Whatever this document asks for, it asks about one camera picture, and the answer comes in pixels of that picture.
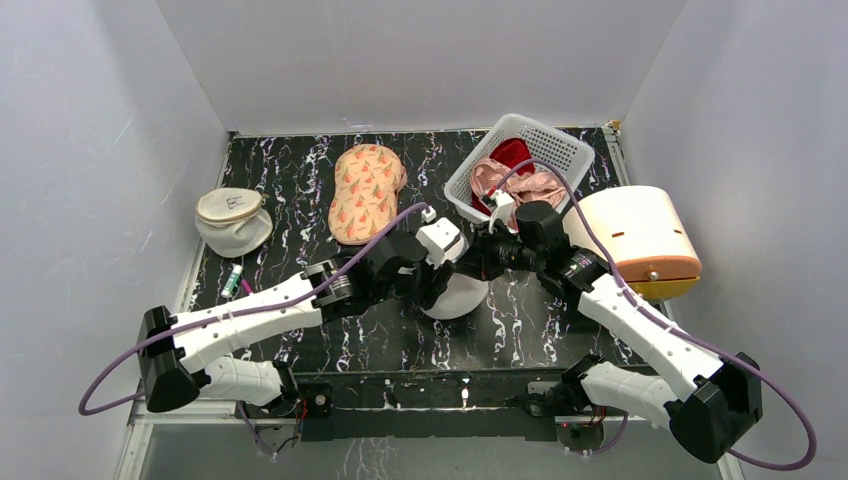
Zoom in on white mesh laundry bag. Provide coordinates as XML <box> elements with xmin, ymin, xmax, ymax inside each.
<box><xmin>418</xmin><ymin>262</ymin><xmax>489</xmax><ymax>320</ymax></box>

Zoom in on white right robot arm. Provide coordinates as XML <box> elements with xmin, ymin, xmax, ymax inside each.
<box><xmin>463</xmin><ymin>201</ymin><xmax>762</xmax><ymax>463</ymax></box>

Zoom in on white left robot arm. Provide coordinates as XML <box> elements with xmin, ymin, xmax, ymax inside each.
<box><xmin>137</xmin><ymin>224</ymin><xmax>466</xmax><ymax>416</ymax></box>

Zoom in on orange floral bra pad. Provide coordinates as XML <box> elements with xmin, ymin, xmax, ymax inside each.
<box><xmin>328</xmin><ymin>144</ymin><xmax>407</xmax><ymax>246</ymax></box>

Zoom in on beige-rimmed mesh laundry bag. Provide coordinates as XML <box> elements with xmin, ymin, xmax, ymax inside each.
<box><xmin>195</xmin><ymin>187</ymin><xmax>273</xmax><ymax>258</ymax></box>

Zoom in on pink satin garment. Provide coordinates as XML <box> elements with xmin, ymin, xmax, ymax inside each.
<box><xmin>470</xmin><ymin>157</ymin><xmax>566</xmax><ymax>215</ymax></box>

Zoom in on white plastic basket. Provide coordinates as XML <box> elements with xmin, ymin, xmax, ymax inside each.
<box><xmin>444</xmin><ymin>113</ymin><xmax>595</xmax><ymax>223</ymax></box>

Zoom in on white and orange toy washer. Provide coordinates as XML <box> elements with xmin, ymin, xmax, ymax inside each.
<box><xmin>578</xmin><ymin>185</ymin><xmax>702</xmax><ymax>300</ymax></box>

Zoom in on pink and white pen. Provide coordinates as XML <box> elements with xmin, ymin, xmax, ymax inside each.
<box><xmin>240</xmin><ymin>278</ymin><xmax>254</xmax><ymax>295</ymax></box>

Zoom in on green and white tube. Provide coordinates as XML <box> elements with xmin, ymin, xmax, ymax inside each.
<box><xmin>220</xmin><ymin>264</ymin><xmax>243</xmax><ymax>299</ymax></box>

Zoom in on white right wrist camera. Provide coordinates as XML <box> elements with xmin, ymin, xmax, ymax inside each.
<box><xmin>481</xmin><ymin>190</ymin><xmax>515</xmax><ymax>233</ymax></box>

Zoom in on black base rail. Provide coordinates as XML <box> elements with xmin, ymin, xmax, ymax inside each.
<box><xmin>235</xmin><ymin>367</ymin><xmax>654</xmax><ymax>443</ymax></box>

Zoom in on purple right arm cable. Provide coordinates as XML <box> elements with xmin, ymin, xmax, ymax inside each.
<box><xmin>493</xmin><ymin>157</ymin><xmax>817</xmax><ymax>473</ymax></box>

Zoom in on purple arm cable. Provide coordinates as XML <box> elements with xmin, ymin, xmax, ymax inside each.
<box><xmin>78</xmin><ymin>201</ymin><xmax>435</xmax><ymax>417</ymax></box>
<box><xmin>493</xmin><ymin>157</ymin><xmax>817</xmax><ymax>473</ymax></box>

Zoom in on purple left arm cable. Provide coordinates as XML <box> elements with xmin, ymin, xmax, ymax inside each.
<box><xmin>78</xmin><ymin>201</ymin><xmax>435</xmax><ymax>417</ymax></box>

